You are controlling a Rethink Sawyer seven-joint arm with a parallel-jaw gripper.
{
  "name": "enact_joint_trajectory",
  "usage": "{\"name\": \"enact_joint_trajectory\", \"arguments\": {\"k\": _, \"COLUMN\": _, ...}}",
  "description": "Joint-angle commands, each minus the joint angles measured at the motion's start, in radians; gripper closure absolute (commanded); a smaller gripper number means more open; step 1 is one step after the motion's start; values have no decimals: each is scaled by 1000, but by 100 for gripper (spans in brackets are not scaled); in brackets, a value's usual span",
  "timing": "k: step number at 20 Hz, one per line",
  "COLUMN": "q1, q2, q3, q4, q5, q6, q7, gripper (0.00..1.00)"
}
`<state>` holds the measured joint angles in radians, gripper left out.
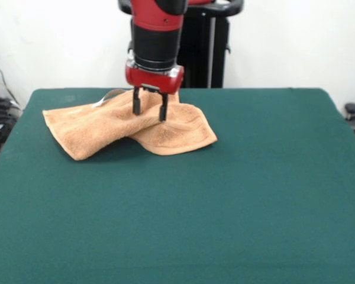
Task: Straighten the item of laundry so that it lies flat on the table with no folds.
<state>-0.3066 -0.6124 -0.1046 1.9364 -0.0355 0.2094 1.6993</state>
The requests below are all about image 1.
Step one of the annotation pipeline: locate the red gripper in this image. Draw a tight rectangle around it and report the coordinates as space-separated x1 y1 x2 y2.
124 59 185 122

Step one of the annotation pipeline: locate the tan terry towel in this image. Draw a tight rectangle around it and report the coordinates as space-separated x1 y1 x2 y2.
42 88 218 162

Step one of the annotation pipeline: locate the dark green table cloth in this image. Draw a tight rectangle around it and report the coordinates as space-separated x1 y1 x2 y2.
0 88 355 284

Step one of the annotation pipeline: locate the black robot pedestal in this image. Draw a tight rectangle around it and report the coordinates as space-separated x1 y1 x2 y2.
117 0 245 89

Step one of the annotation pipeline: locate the black cable bundle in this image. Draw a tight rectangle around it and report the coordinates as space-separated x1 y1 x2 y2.
0 96 23 131

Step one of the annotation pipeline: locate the grey cable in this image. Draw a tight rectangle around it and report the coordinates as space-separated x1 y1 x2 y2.
0 54 20 106

